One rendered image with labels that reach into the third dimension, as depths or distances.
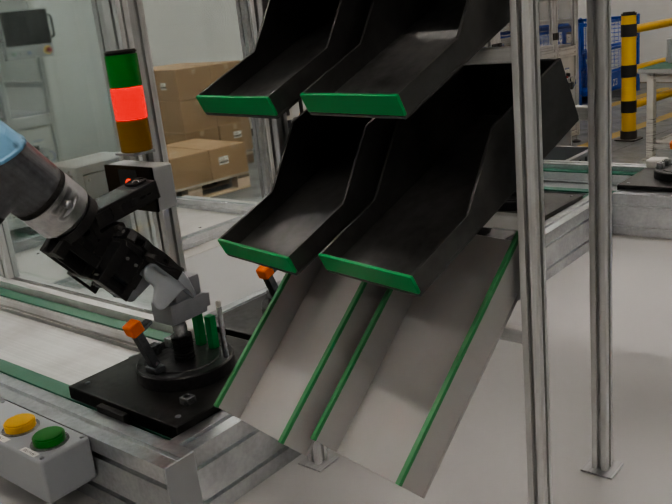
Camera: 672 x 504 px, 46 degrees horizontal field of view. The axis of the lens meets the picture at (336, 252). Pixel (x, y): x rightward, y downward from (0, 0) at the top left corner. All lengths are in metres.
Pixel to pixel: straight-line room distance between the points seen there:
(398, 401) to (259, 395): 0.19
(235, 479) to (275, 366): 0.18
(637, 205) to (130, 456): 1.36
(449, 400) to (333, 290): 0.24
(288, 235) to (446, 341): 0.21
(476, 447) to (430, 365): 0.30
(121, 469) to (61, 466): 0.07
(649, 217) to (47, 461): 1.43
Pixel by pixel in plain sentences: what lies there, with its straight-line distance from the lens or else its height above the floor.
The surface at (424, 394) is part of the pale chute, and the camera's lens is 0.84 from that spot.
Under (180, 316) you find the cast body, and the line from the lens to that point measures 1.12.
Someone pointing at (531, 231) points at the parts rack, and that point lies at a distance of 0.79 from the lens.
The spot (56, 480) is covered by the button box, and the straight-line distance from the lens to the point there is 1.08.
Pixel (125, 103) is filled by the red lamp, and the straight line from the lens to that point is 1.29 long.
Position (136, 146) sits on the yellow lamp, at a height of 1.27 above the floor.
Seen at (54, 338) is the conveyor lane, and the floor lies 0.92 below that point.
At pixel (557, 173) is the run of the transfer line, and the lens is 2.34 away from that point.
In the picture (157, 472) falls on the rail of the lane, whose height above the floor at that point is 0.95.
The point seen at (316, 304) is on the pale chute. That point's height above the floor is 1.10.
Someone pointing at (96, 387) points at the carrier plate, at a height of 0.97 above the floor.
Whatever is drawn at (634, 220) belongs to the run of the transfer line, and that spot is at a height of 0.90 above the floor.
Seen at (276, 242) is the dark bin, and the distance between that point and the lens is 0.88.
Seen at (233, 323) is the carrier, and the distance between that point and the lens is 1.32.
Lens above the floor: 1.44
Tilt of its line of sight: 17 degrees down
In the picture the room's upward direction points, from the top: 6 degrees counter-clockwise
